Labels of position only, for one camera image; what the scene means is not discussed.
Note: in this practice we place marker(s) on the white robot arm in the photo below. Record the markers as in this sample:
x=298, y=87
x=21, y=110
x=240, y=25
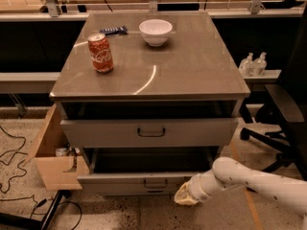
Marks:
x=227, y=173

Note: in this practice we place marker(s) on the right clear pump bottle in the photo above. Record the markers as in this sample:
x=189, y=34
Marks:
x=259, y=65

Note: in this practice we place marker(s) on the small can in box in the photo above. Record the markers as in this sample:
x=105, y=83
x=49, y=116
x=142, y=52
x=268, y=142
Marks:
x=61, y=152

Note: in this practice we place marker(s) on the red cola can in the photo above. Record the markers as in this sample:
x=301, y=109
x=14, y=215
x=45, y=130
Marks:
x=100, y=53

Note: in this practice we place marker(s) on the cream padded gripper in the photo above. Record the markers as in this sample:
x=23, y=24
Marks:
x=198, y=189

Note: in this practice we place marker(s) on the cardboard box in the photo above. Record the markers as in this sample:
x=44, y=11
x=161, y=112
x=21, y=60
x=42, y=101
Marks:
x=57, y=172

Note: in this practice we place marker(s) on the grey drawer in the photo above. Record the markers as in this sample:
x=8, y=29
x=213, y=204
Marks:
x=143, y=171
x=149, y=133

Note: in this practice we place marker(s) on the blue snack bar wrapper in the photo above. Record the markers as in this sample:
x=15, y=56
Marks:
x=114, y=31

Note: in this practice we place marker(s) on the grey drawer cabinet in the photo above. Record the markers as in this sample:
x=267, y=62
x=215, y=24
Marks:
x=191, y=76

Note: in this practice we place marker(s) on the grey top drawer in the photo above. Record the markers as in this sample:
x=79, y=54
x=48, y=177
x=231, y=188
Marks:
x=149, y=133

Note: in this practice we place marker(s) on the white ceramic bowl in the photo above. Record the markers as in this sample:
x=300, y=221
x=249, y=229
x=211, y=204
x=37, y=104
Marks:
x=155, y=31

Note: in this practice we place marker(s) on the black office chair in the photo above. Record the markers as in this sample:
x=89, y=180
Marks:
x=286, y=102

